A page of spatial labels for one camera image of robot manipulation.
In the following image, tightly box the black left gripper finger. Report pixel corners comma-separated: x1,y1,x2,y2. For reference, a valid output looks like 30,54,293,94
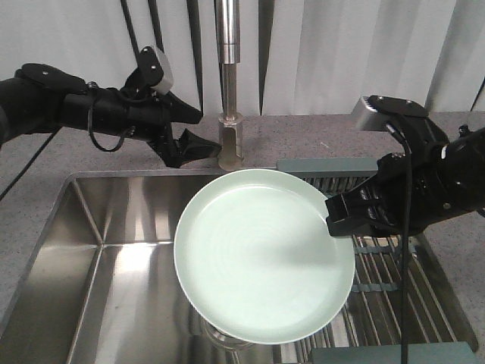
163,92,202,124
172,129,221,168

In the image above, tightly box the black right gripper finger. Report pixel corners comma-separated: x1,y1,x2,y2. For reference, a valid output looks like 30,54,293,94
325,190,379,224
326,217,383,237

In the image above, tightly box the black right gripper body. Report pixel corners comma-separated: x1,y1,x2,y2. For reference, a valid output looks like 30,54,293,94
364,115,449,235

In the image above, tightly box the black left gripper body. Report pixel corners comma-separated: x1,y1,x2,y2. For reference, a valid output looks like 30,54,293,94
116,67,178,167

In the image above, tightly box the pale green round plate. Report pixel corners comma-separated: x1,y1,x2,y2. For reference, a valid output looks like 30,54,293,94
174,169,355,344

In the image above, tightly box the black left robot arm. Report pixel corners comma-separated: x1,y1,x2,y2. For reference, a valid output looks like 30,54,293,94
1,63,221,168

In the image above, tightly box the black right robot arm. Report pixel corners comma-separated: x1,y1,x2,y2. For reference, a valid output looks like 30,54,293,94
326,115,484,237

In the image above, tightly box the grey roll-up dish rack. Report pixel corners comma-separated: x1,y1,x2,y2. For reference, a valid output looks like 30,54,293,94
274,158,478,363

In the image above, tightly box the stainless steel faucet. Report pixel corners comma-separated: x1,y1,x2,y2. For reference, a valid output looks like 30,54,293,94
214,0,244,171

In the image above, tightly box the white pleated curtain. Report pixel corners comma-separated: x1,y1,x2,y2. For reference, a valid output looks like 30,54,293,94
1,1,484,115

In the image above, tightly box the stainless steel sink basin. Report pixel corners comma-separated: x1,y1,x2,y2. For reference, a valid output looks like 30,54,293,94
1,171,282,363

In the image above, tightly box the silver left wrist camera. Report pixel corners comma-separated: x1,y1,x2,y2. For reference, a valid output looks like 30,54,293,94
137,46,174,95

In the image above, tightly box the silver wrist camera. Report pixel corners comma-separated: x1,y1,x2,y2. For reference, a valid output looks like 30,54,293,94
137,46,174,95
351,94,430,132

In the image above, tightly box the black camera cable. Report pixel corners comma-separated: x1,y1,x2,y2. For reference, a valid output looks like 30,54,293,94
386,121,415,364

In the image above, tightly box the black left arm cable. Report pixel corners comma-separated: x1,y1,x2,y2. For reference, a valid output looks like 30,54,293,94
0,81,138,202

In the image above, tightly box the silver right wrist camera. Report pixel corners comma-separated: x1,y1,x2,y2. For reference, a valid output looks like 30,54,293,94
351,94,430,132

